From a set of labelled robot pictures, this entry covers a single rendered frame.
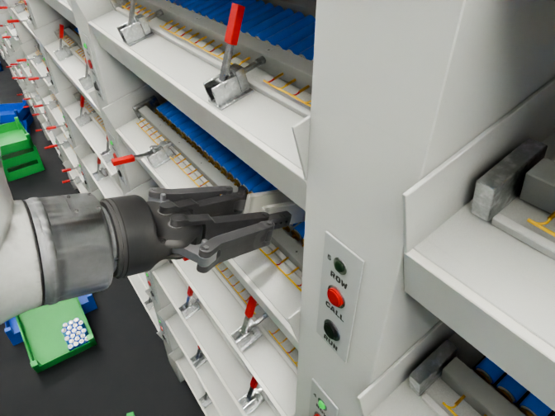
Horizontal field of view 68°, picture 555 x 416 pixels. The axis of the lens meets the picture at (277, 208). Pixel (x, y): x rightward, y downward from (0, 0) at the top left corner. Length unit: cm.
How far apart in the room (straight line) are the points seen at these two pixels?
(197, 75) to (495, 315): 39
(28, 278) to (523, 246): 33
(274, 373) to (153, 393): 92
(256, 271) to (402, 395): 21
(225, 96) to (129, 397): 127
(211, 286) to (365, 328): 48
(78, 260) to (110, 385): 126
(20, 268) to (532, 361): 33
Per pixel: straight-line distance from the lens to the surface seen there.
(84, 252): 36
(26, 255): 35
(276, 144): 36
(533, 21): 26
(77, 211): 37
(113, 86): 88
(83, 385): 164
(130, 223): 38
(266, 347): 68
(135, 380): 159
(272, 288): 50
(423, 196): 24
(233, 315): 73
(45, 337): 176
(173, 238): 40
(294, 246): 49
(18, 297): 37
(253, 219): 44
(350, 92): 25
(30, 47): 228
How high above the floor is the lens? 131
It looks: 37 degrees down
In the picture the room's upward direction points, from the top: straight up
